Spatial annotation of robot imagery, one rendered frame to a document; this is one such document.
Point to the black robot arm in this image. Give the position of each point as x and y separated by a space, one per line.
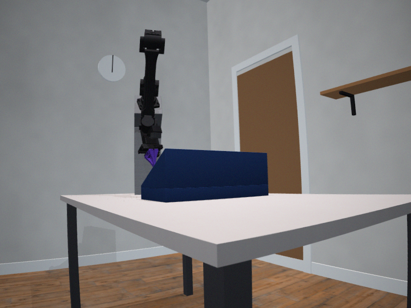
149 87

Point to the dark blue switch console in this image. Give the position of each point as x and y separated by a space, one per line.
191 175

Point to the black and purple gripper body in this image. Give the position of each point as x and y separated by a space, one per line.
145 147

